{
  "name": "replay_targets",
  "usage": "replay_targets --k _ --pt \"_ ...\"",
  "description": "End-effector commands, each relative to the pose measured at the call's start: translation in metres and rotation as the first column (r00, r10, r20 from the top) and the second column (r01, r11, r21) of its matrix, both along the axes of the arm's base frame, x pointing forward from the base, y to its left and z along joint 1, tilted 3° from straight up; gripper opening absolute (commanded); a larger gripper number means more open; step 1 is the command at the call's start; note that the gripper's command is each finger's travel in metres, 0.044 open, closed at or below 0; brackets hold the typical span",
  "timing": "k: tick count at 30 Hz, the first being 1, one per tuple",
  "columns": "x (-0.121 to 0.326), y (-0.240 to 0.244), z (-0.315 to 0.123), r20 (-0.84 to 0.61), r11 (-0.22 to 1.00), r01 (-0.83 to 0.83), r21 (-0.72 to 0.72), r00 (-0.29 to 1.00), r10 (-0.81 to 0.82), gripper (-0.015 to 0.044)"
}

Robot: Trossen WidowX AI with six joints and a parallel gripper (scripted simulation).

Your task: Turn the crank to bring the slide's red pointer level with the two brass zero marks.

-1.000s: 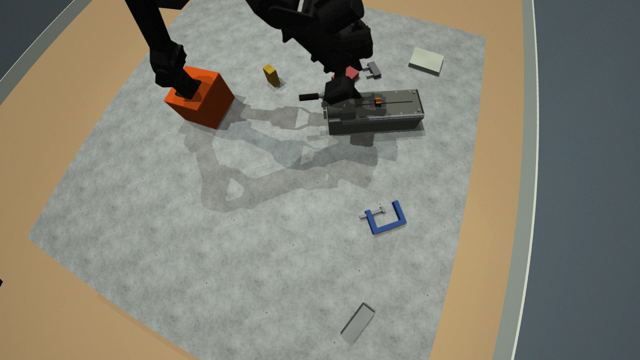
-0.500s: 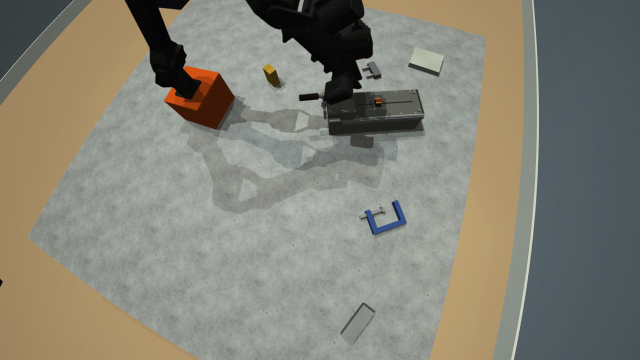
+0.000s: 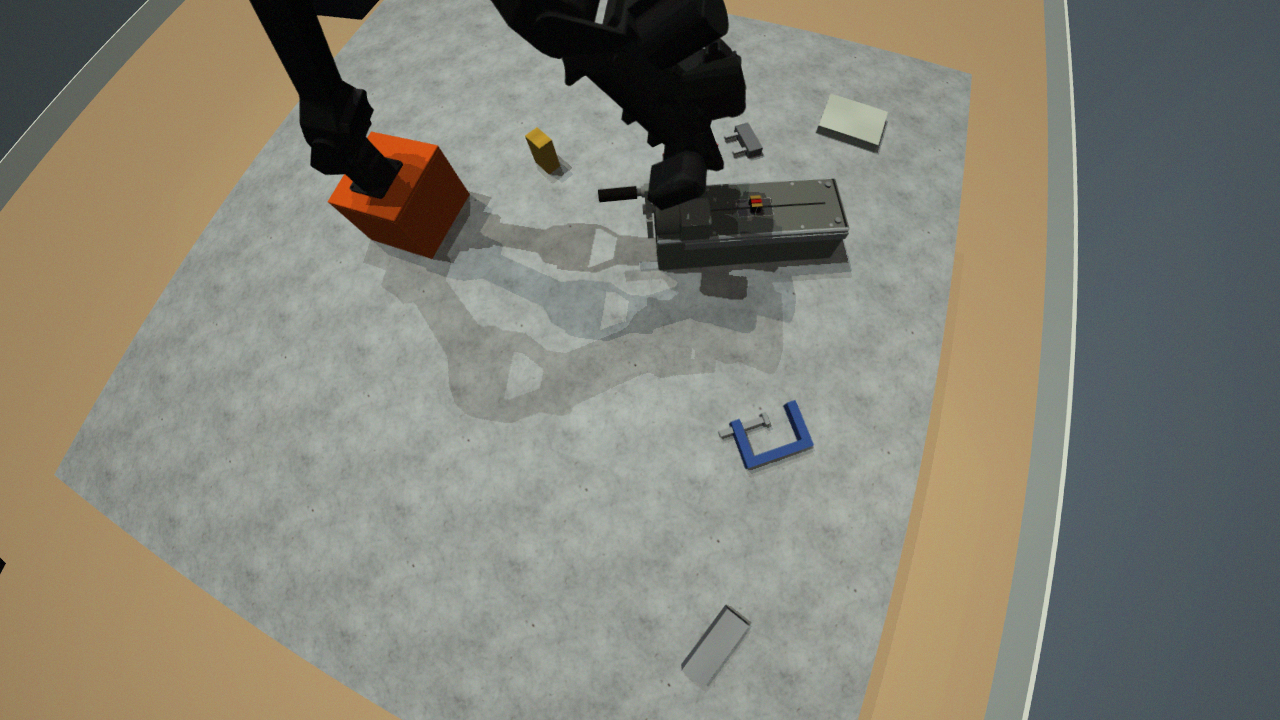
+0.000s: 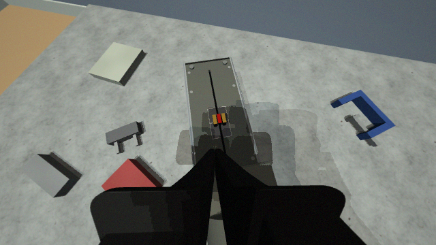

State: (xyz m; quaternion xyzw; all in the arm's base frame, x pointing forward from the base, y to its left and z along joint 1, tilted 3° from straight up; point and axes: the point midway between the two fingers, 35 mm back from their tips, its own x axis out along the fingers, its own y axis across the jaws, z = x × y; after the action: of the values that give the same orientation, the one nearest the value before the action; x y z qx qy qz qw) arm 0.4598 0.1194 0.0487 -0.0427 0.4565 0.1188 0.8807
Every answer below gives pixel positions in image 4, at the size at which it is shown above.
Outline red block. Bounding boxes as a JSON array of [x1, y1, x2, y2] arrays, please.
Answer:
[[101, 159, 163, 191]]

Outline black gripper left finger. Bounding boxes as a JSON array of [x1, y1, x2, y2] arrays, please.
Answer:
[[90, 148, 215, 245]]

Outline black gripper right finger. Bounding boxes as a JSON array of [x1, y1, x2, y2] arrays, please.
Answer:
[[215, 149, 345, 245]]

